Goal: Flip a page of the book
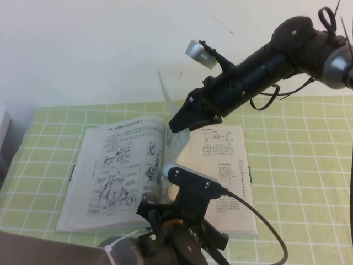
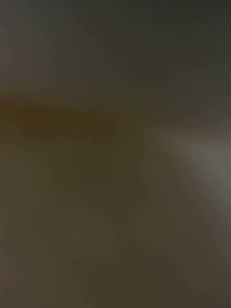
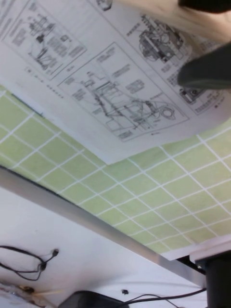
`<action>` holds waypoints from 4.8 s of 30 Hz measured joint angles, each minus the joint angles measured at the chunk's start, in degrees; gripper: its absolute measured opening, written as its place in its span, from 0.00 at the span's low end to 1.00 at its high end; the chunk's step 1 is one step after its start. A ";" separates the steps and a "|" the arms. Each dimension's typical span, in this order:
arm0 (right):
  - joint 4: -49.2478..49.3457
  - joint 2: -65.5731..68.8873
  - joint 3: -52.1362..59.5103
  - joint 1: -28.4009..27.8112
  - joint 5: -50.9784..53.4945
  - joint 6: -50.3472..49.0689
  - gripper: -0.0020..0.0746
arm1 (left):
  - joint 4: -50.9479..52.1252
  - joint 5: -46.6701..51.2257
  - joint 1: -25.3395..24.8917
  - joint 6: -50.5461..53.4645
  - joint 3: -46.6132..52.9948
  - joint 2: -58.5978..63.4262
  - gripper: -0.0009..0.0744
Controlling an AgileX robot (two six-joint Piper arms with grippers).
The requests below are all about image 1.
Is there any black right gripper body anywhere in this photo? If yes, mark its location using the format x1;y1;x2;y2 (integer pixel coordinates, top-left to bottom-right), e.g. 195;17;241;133
186;73;244;125

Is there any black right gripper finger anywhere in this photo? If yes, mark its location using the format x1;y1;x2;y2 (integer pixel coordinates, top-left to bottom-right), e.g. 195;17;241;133
189;115;223;131
168;100;205;135

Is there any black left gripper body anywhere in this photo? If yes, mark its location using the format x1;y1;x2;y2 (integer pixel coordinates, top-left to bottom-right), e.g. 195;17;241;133
136;199;230;252

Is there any book with technical diagrams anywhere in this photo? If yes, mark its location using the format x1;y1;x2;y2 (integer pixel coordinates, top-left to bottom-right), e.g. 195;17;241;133
55;70;260;238

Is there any white zip tie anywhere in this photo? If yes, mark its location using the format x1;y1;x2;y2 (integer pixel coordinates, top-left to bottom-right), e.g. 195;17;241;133
104;232;139;265

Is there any green white checked tablecloth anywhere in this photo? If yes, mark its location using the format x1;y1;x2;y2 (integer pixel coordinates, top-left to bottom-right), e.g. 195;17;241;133
0;95;353;265

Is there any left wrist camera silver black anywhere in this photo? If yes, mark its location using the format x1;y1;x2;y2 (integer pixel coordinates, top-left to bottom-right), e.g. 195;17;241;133
162;162;224;221

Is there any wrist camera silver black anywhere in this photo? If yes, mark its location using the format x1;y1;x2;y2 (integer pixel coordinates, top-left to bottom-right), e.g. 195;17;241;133
185;39;237;75
162;162;224;221

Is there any thin black right camera cable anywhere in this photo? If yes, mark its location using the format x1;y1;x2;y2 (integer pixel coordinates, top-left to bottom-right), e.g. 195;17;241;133
249;77;315;112

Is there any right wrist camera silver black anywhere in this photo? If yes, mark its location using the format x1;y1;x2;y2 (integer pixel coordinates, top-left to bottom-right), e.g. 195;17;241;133
185;39;237;75

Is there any black looped cable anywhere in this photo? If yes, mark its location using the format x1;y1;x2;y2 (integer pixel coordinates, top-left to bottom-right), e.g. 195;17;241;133
318;7;339;36

